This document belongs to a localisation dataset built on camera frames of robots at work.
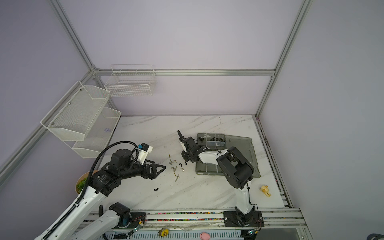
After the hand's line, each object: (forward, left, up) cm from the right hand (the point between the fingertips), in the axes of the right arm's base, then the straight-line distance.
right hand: (185, 151), depth 97 cm
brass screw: (-17, +4, -2) cm, 17 cm away
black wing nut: (-24, +15, -2) cm, 29 cm away
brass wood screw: (-3, +11, -3) cm, 11 cm away
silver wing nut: (-7, +9, -3) cm, 12 cm away
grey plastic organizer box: (+9, -23, -1) cm, 25 cm away
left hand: (-20, +11, +18) cm, 29 cm away
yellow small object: (-45, +7, 0) cm, 45 cm away
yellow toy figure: (-25, -46, 0) cm, 52 cm away
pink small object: (-46, -12, -2) cm, 47 cm away
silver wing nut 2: (-12, +1, -2) cm, 12 cm away
